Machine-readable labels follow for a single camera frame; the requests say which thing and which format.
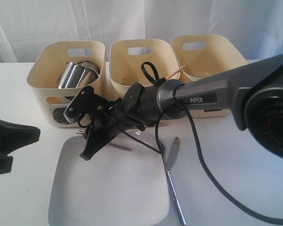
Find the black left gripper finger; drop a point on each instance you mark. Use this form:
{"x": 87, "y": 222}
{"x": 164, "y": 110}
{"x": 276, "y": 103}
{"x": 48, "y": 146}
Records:
{"x": 14, "y": 136}

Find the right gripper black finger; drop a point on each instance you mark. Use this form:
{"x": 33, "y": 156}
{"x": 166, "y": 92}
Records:
{"x": 96, "y": 139}

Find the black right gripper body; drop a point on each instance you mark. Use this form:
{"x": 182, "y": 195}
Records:
{"x": 112, "y": 122}

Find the steel mug sideways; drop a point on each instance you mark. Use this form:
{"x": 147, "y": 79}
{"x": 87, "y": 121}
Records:
{"x": 75, "y": 76}

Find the steel mug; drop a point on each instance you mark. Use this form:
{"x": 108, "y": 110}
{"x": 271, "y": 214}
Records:
{"x": 90, "y": 65}

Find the wooden chopstick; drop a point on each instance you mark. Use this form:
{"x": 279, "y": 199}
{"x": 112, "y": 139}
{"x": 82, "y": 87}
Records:
{"x": 176, "y": 72}

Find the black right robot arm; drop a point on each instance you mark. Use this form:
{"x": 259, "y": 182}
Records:
{"x": 253, "y": 93}

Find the small steel fork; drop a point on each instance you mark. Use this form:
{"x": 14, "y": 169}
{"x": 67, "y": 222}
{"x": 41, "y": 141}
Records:
{"x": 122, "y": 147}

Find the white square plate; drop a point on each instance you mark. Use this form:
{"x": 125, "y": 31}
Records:
{"x": 114, "y": 188}

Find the steel spoon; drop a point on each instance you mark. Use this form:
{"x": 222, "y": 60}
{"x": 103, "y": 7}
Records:
{"x": 162, "y": 150}

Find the cream bin with triangle mark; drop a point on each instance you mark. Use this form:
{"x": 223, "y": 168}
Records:
{"x": 125, "y": 69}

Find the steel table knife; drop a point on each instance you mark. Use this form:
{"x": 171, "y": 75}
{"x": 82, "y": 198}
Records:
{"x": 169, "y": 163}

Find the cream bin with circle mark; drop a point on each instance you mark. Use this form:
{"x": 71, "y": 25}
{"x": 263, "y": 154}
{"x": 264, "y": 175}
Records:
{"x": 48, "y": 67}

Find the cream bin with square mark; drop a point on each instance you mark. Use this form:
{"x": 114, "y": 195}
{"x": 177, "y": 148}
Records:
{"x": 204, "y": 55}

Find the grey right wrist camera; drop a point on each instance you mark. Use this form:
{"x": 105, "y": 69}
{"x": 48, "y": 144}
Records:
{"x": 85, "y": 102}

